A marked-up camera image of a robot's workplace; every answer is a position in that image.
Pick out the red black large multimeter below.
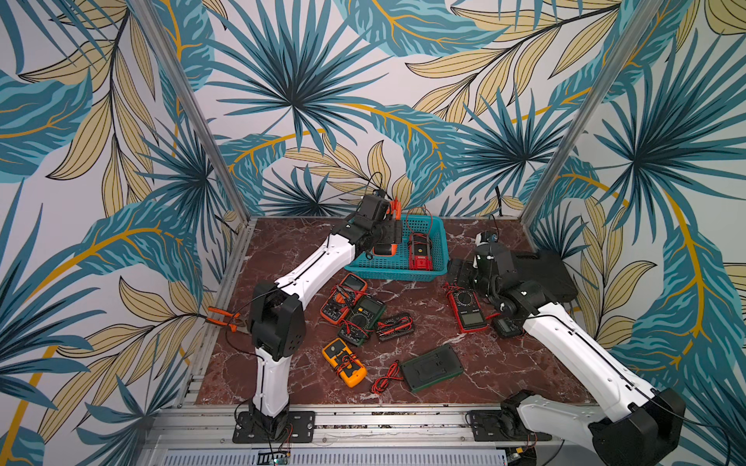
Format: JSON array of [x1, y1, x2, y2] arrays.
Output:
[[444, 283, 488, 333]]

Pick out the red clamp multimeter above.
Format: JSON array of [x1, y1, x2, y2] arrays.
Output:
[[408, 232, 434, 272]]

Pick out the orange black multimeter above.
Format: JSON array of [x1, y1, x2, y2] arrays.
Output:
[[321, 273, 368, 325]]

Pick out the dark green multimeter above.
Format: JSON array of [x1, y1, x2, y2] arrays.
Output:
[[370, 344, 464, 394]]

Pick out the orange clamp multimeter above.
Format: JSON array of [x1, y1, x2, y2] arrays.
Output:
[[372, 199, 402, 257]]

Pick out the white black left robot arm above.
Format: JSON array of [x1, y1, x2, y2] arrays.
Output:
[[248, 190, 402, 426]]

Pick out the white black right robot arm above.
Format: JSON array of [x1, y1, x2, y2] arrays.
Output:
[[449, 231, 686, 465]]

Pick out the teal plastic basket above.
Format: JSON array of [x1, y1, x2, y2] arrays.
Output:
[[345, 215, 450, 282]]

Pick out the small black multimeter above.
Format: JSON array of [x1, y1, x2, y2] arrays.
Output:
[[491, 316, 524, 339]]

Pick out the green black multimeter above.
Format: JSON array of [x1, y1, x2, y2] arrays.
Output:
[[337, 295, 387, 348]]

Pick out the yellow multimeter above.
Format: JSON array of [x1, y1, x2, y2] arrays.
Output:
[[322, 338, 367, 388]]

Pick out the black plastic tool case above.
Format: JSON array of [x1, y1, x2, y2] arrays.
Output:
[[512, 250, 578, 303]]

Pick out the small black red tester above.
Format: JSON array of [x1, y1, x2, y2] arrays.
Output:
[[375, 313, 415, 342]]

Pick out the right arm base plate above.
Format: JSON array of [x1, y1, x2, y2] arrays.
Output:
[[465, 410, 553, 445]]

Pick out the orange handled pliers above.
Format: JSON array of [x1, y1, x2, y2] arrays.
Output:
[[206, 307, 249, 333]]

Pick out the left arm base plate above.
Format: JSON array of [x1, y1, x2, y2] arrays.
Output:
[[232, 411, 316, 445]]

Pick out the left corner metal post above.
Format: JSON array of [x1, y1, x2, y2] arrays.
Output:
[[130, 0, 251, 225]]

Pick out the corner metal post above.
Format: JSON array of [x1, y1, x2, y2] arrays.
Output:
[[130, 0, 251, 225], [520, 0, 662, 227]]

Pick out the aluminium front rail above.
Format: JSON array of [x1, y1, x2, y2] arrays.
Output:
[[136, 405, 600, 465]]

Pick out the right corner metal post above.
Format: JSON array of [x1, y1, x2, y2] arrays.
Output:
[[520, 0, 662, 227]]

